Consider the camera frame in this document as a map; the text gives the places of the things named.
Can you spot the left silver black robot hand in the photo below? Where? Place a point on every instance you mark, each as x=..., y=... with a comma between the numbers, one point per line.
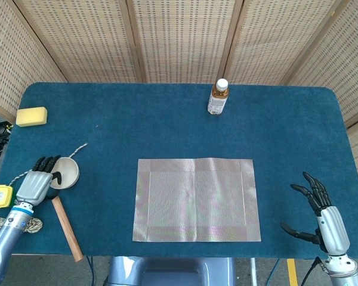
x=34, y=187

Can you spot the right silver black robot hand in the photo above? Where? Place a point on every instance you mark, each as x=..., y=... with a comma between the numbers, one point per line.
x=332, y=229

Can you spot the white ceramic bowl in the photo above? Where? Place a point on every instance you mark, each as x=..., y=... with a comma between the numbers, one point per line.
x=68, y=172

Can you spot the beige woven placemat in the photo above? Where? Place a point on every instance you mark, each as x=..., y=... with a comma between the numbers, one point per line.
x=197, y=202

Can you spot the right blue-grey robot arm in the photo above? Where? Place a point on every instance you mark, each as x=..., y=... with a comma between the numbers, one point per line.
x=346, y=274

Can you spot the wooden dowel stick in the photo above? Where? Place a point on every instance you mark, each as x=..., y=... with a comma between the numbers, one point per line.
x=67, y=229

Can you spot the yellow sponge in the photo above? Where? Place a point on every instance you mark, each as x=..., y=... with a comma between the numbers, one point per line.
x=31, y=116

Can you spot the metal table leg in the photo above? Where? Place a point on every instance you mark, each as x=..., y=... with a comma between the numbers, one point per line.
x=253, y=272

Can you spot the blue carpet table cover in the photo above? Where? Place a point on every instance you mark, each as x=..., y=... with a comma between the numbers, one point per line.
x=256, y=134

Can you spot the blue-grey robot torso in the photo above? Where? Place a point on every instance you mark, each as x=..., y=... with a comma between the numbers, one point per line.
x=167, y=274

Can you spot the tea bottle with white cap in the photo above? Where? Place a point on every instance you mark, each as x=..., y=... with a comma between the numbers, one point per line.
x=217, y=101

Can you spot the bamboo folding screen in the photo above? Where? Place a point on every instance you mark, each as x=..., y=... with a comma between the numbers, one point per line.
x=182, y=35

